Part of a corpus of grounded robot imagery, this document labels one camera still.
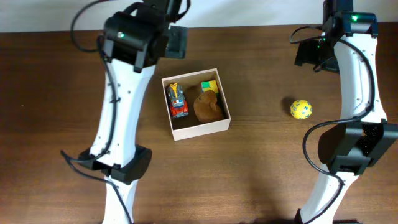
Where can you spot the yellow ball blue letters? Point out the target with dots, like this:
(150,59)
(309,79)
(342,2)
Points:
(301,109)

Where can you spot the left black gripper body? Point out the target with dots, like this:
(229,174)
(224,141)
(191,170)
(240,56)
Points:
(181,50)

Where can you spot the red grey toy truck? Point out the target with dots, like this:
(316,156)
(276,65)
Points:
(177,102)

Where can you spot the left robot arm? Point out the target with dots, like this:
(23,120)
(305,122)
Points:
(132,42)

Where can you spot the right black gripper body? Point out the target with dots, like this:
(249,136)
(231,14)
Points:
(319,55)

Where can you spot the brown plush toy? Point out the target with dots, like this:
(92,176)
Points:
(206,107)

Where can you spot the multicolour puzzle cube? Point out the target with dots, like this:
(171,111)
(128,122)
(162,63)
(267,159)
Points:
(210,85)

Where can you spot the white open cardboard box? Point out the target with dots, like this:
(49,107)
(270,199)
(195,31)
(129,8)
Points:
(189,126)

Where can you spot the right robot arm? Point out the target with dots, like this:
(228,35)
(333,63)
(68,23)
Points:
(360,137)

